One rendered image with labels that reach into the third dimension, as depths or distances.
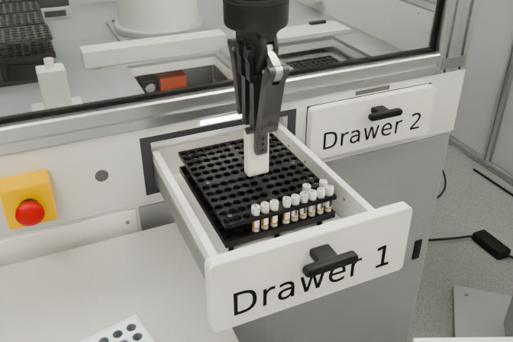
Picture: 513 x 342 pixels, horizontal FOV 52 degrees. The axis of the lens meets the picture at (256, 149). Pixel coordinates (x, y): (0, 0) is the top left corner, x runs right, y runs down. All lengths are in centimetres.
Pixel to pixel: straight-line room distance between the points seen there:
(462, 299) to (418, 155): 84
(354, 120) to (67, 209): 55
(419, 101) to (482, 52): 163
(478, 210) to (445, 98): 133
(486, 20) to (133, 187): 209
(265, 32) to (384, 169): 65
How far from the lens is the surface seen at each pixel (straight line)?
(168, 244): 91
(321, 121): 99
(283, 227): 76
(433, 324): 189
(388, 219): 72
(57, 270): 91
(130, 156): 90
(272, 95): 60
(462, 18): 114
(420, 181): 127
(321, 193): 77
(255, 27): 58
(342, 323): 142
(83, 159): 88
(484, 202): 253
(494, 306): 197
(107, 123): 86
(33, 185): 85
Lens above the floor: 134
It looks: 29 degrees down
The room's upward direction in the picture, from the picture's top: straight up
